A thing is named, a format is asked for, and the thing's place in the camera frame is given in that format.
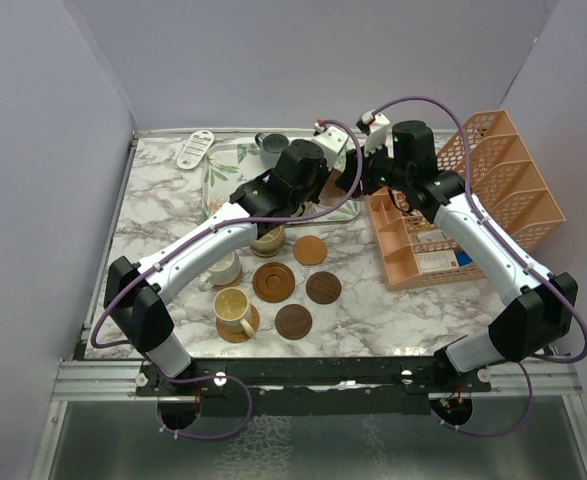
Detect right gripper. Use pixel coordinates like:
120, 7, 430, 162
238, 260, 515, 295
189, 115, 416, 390
336, 136, 411, 198

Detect tan brown mug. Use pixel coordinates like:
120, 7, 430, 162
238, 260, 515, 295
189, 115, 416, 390
249, 225, 286, 258

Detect dark walnut coaster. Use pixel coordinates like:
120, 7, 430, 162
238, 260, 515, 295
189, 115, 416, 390
306, 271, 342, 305
275, 304, 313, 340

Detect white cream mug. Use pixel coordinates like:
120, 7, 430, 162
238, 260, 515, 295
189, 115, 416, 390
198, 252, 243, 291

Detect dark walnut coaster front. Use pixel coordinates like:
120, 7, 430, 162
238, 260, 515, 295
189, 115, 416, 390
275, 304, 313, 340

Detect yellow mug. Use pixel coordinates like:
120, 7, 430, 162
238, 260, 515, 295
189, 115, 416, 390
213, 287, 255, 337

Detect pink mug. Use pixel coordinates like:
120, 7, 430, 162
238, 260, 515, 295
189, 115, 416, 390
319, 169, 345, 207

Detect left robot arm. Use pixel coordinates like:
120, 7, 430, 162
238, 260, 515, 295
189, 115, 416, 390
102, 133, 345, 395

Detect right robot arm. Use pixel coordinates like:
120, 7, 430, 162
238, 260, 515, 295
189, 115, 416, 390
337, 113, 578, 391

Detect light wood coaster right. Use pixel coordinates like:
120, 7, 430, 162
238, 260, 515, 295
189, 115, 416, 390
293, 235, 328, 266

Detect large brown wood coaster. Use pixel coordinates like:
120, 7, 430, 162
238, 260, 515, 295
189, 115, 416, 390
252, 262, 296, 303

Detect woven rattan coaster front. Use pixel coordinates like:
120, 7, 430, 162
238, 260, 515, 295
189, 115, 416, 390
216, 305, 260, 344

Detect grey blue mug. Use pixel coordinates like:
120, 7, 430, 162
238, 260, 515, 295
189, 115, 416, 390
254, 132, 289, 169

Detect floral serving tray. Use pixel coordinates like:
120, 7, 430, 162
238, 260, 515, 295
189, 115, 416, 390
202, 136, 361, 224

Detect orange plastic file organizer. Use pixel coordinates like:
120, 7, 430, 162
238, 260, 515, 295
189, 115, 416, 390
366, 110, 565, 291

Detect stapler box in organizer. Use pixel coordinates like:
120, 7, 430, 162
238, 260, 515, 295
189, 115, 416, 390
411, 229, 472, 273

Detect white barcode tag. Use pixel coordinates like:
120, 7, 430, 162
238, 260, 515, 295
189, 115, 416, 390
176, 130, 215, 171

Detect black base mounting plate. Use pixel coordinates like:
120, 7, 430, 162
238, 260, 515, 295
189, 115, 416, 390
136, 356, 490, 417

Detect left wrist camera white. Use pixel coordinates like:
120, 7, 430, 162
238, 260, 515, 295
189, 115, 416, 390
311, 123, 349, 163

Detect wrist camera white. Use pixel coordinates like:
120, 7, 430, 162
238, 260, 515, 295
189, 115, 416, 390
311, 123, 349, 163
356, 111, 391, 155

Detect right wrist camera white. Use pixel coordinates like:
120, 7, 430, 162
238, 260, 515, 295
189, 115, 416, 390
356, 111, 391, 155

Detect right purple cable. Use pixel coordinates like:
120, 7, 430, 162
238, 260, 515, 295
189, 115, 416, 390
362, 95, 587, 437

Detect purple cable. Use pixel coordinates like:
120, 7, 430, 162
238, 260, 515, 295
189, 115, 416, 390
89, 117, 364, 440
362, 95, 587, 437

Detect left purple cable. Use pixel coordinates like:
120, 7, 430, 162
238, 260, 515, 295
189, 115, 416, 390
89, 117, 364, 440

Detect aluminium rail frame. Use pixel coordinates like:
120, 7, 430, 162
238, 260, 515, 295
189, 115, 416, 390
27, 130, 587, 480

